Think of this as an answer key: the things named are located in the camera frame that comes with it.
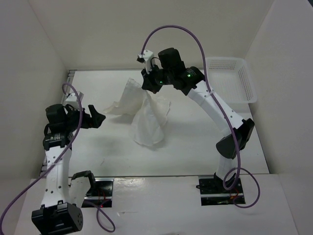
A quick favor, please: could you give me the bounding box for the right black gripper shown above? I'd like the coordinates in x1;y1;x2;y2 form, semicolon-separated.
141;62;173;94

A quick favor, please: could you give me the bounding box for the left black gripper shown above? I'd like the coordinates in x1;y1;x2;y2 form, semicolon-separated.
65;104;106;132

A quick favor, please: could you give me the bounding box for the white pleated skirt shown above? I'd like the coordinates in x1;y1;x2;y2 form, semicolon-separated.
103;78;171;147

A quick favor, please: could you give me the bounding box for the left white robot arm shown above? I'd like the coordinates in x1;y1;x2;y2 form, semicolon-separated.
31;104;106;235

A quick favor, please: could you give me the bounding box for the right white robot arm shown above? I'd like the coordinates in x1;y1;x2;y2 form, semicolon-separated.
137;47;254;192

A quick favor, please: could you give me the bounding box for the white perforated plastic basket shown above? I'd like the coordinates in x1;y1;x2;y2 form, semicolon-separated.
206;57;257;104

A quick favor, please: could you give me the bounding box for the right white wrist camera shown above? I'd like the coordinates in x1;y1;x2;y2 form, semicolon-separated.
137;50;155;74

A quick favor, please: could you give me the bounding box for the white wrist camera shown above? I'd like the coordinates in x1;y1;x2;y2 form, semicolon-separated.
64;91;84;106
137;50;155;74

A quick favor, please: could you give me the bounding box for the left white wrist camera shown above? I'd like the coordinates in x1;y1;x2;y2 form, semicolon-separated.
64;91;84;106

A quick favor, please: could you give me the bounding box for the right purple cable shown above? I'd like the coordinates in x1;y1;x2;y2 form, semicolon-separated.
136;24;261;209

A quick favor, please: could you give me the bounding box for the purple cable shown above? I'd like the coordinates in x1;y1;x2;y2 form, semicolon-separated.
136;24;261;209
0;82;115;233

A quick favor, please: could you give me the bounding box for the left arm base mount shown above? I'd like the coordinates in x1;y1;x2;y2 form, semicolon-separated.
82;178;114;208

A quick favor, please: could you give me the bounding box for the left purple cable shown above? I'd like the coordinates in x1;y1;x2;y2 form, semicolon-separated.
0;82;115;233

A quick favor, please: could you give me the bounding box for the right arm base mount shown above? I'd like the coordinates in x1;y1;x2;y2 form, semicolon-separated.
196;175;246;206

